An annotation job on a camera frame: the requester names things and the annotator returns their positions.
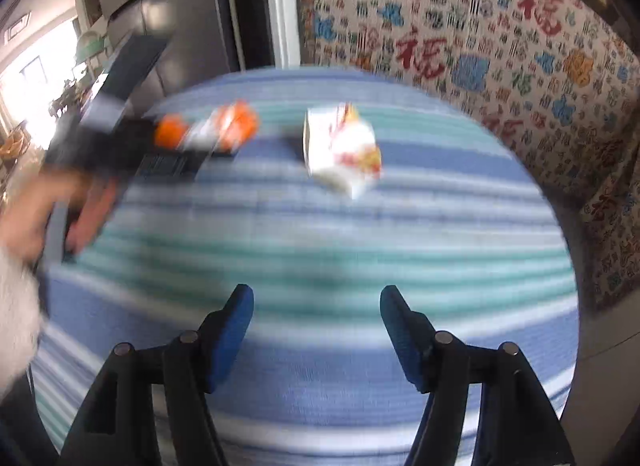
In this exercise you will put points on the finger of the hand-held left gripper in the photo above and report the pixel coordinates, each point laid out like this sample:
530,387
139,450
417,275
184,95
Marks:
170,165

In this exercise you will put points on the person's left forearm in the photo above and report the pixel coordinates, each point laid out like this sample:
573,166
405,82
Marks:
15,321

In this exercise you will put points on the small printed cloth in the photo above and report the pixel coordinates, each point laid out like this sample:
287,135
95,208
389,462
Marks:
615,236

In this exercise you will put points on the white silver snack packet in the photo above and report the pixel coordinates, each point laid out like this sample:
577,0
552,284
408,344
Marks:
345,150

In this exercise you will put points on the large printed cloth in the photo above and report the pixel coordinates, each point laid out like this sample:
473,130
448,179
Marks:
450,45

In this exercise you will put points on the striped tablecloth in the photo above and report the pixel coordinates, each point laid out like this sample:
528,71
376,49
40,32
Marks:
310,256

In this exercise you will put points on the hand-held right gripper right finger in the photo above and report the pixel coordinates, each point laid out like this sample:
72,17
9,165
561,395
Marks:
405,341

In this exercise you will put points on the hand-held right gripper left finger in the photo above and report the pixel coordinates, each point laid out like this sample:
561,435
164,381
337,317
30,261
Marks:
230,341

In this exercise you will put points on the green shelf rack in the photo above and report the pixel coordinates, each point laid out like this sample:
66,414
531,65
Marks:
90,50

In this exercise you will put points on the grey refrigerator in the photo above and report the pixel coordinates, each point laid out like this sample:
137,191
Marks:
170,20

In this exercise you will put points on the person's left hand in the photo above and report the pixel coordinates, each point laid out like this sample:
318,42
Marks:
30,216

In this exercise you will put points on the orange snack packet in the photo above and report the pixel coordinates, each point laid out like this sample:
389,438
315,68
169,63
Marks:
235,123

